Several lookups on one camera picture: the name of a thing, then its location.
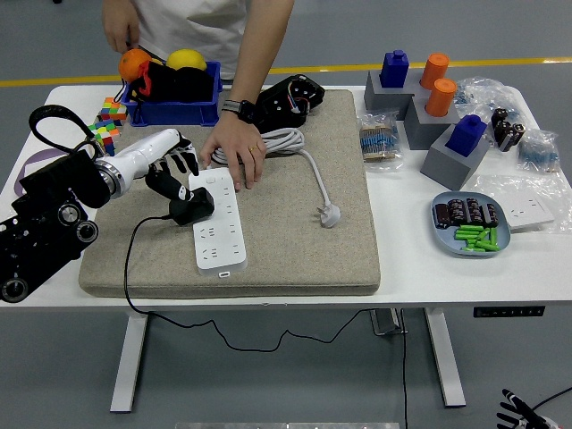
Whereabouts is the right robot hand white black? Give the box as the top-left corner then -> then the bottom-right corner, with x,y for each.
495,388 -> 560,429

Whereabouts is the person's right hand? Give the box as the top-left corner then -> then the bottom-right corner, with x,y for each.
101,4 -> 141,55

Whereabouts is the person's left hand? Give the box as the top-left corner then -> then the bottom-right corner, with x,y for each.
198,115 -> 268,191

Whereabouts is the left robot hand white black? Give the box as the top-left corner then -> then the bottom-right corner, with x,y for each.
114,128 -> 201,203

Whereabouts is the thin black adapter cord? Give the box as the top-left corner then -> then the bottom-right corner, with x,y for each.
123,214 -> 373,353

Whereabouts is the black plug adapter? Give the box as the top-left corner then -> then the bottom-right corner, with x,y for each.
168,187 -> 215,227

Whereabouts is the white power strip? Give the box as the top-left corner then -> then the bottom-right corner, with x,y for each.
188,166 -> 248,277

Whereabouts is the black wristwatch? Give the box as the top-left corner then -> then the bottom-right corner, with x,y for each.
221,98 -> 257,125

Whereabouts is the orange fruit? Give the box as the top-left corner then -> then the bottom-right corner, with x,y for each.
118,47 -> 154,83

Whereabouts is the colourful puzzle cube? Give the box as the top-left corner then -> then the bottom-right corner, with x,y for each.
87,119 -> 122,156
98,97 -> 129,128

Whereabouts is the blue plastic bin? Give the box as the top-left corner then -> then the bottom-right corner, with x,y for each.
119,60 -> 223,128

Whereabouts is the open black electronic device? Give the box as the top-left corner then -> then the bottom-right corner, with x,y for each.
255,73 -> 326,134

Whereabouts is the black pouch red trim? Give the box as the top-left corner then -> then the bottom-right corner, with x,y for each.
132,60 -> 178,104

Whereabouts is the plain black pouch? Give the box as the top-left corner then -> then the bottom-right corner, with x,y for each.
172,66 -> 215,104

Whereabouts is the person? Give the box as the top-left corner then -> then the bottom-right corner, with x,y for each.
132,0 -> 269,81

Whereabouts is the yellow lemon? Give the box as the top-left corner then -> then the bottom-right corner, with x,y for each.
165,48 -> 208,72

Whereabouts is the white table leg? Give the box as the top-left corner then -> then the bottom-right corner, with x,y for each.
109,311 -> 149,413
423,307 -> 467,408

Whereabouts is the black table control panel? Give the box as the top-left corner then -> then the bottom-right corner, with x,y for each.
473,305 -> 546,319

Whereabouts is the purple tray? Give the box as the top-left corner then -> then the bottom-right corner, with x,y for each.
13,148 -> 68,197

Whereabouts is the grey-brown mat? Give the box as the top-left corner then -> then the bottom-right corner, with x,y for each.
78,88 -> 383,299

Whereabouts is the clear bag of resistors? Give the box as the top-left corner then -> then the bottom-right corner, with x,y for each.
516,128 -> 562,174
453,76 -> 531,135
358,110 -> 406,174

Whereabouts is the grey peg block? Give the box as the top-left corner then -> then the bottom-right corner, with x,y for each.
403,94 -> 461,151
363,69 -> 425,121
419,131 -> 491,192

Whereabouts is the blue square peg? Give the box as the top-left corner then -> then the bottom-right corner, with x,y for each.
446,114 -> 488,158
379,49 -> 410,89

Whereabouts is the blue-grey plate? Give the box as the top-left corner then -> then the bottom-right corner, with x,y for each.
430,190 -> 512,259

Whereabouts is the orange cylinder peg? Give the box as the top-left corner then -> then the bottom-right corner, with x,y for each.
425,78 -> 458,119
419,53 -> 450,91

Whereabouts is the clear plastic bag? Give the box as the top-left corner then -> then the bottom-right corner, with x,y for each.
473,172 -> 572,236

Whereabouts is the grey power strip cable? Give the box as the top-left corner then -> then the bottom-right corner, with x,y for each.
209,128 -> 343,230

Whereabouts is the black hanging cable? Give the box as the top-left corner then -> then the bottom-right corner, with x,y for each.
399,307 -> 410,429

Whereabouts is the metal bracket under table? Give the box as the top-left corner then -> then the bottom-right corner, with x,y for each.
368,307 -> 408,336

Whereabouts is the white wall socket panel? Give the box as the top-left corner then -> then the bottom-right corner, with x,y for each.
503,196 -> 555,231

